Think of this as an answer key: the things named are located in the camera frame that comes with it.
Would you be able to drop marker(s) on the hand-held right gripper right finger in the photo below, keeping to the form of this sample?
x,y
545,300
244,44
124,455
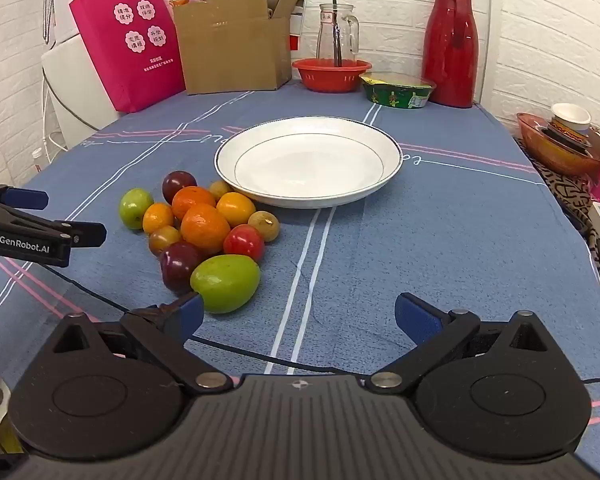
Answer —
x,y
412,312

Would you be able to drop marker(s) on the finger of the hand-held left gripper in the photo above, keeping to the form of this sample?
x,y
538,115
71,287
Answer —
x,y
27,199
87,235

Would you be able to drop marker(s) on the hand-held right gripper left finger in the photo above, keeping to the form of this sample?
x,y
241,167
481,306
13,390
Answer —
x,y
192,311

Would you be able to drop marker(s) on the large dark red plum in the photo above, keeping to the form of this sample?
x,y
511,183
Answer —
x,y
179,266

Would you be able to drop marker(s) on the small green apple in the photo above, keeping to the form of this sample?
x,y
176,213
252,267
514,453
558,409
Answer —
x,y
135,208

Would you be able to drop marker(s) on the reddish brown jujube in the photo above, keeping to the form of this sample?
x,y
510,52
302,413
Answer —
x,y
164,239

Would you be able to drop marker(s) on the orange tangerine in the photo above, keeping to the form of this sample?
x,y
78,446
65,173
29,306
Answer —
x,y
205,229
192,199

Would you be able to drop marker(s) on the red cherry tomato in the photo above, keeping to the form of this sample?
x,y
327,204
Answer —
x,y
244,243

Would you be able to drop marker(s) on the dark red apple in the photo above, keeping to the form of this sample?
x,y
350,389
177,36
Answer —
x,y
178,184

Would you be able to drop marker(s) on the white plate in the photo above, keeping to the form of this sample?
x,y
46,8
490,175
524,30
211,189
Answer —
x,y
307,160

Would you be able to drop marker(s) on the blue striped tablecloth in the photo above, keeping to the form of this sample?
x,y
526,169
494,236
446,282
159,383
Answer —
x,y
455,260

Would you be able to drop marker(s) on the white appliance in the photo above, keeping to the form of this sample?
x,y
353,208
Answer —
x,y
70,95

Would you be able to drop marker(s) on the pink tote bag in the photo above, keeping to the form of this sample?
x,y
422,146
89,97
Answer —
x,y
130,45

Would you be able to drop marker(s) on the black patterned cloth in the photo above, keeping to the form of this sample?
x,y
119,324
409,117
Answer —
x,y
570,195

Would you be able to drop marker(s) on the orange bowl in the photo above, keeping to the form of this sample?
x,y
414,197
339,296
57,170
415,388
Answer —
x,y
555,157

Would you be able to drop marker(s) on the green instant noodle bowl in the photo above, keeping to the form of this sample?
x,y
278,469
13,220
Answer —
x,y
395,95

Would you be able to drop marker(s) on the cardboard box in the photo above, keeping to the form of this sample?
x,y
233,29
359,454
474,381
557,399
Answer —
x,y
225,50

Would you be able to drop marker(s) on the red plastic basket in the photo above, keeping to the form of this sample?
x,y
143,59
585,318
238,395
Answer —
x,y
330,77

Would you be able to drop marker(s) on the white paper cup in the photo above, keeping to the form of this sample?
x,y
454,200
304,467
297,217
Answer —
x,y
571,115

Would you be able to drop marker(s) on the red thermos jug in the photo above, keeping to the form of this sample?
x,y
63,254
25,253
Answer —
x,y
450,50

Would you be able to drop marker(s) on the metal stirrer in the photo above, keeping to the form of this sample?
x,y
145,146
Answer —
x,y
336,35

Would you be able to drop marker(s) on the glass pitcher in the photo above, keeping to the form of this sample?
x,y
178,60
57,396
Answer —
x,y
327,35

